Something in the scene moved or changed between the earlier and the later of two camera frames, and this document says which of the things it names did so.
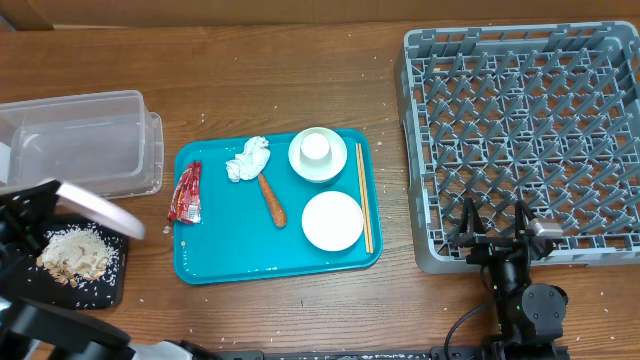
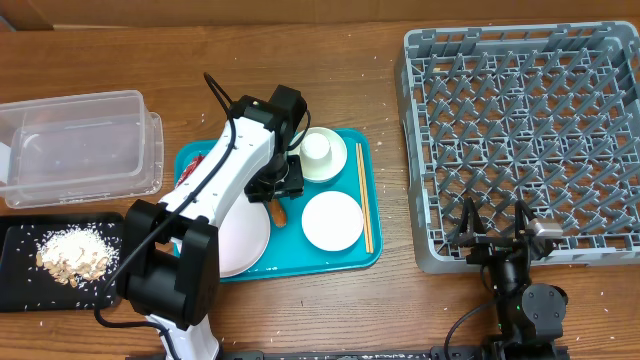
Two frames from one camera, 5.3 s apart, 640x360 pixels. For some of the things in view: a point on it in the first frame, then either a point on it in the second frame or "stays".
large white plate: [98, 209] to [244, 235]
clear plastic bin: [106, 143] stays
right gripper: [489, 246] stays
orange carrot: [272, 202] stays
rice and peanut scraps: [79, 252] stays
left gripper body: [16, 235] to [281, 178]
